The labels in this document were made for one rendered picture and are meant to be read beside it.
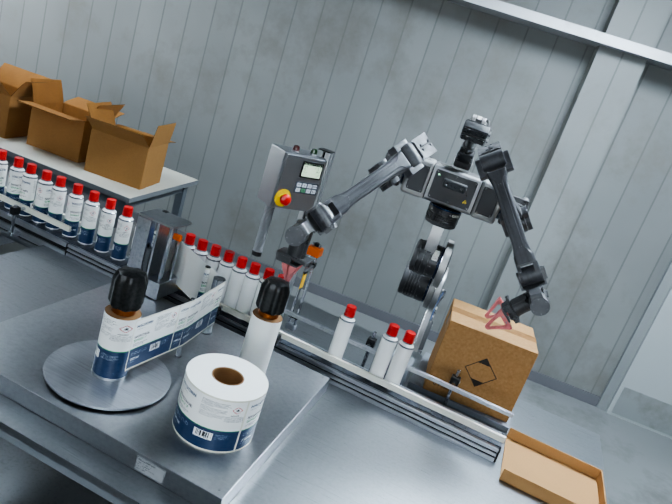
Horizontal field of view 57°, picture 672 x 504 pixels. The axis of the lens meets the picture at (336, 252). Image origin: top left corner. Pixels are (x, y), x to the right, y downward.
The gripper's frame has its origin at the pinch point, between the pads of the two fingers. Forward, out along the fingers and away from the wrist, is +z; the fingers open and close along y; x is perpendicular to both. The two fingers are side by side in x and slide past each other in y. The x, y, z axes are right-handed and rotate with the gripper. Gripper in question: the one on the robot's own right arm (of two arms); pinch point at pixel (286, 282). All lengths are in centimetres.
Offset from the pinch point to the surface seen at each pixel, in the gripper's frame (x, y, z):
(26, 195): 16, -111, 17
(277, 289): -16.3, 3.0, -3.3
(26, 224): 13, -106, 27
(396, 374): 12.1, 40.3, 17.9
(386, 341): 11.9, 33.5, 9.0
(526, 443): 26, 86, 27
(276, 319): -13.2, 4.6, 6.5
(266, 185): 17.4, -22.0, -21.2
